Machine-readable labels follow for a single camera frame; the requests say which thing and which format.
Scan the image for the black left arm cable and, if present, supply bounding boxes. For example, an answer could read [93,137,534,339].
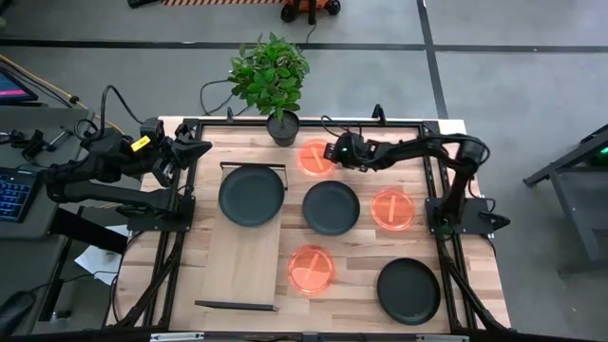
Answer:
[98,85,144,125]

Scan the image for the black metal rig frame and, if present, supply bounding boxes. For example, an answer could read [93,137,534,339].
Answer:
[102,116,513,334]

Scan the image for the white paper sheet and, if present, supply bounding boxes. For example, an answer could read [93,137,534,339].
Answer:
[74,224,130,286]

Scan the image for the black plant pot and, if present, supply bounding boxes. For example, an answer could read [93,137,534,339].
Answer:
[265,109,301,147]

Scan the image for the grey side desk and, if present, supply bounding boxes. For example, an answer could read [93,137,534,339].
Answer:
[0,106,97,336]

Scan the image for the orange translucent round plate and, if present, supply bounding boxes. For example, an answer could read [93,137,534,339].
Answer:
[296,138,339,178]
[286,244,337,297]
[370,186,417,233]

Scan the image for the black backlit keyboard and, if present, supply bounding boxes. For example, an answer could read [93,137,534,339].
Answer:
[0,166,40,223]

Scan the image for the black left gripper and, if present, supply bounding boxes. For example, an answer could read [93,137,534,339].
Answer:
[149,122,214,189]

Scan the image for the yellow cable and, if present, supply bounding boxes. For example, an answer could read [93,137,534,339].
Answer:
[0,53,125,135]

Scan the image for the black round plate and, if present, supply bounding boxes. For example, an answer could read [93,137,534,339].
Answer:
[218,164,286,228]
[376,257,442,327]
[302,180,361,237]

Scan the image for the hazard striped strip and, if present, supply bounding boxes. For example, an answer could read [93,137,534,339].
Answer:
[161,0,286,7]

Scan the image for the computer monitor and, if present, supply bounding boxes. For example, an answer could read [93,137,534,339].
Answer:
[0,65,40,104]

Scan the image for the orange and black cart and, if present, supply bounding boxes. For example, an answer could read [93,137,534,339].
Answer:
[279,0,342,25]

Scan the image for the black tools on desk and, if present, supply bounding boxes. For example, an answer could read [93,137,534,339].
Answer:
[8,127,73,161]

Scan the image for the wooden tray with black handles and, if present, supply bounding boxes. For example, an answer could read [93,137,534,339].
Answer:
[194,161,290,313]

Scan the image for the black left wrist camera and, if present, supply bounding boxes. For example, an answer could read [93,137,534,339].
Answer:
[140,117,166,143]

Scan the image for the green leafy plant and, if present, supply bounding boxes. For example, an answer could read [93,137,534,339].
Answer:
[227,31,312,121]

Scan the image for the black metal stand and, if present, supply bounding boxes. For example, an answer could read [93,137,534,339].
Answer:
[522,123,608,277]

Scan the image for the black floor cable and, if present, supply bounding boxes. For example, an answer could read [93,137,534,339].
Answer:
[199,78,257,118]

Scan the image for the black computer mouse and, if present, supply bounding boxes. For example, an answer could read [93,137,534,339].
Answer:
[0,290,37,334]

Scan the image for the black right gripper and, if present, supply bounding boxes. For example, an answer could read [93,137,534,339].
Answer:
[324,132,381,171]

